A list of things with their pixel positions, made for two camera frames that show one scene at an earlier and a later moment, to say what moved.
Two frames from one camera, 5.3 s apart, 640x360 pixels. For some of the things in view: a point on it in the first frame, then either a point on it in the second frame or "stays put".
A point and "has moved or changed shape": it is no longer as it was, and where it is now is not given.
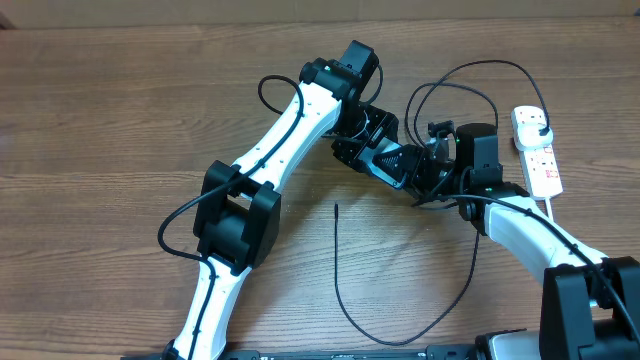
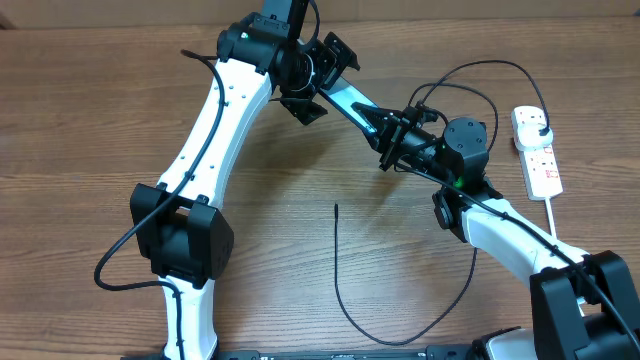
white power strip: (540, 165) stays put
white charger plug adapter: (529, 137) stays put
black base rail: (326, 353) stays put
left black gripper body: (359, 130) -> (310, 71)
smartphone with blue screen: (385, 145) has moved or changed shape
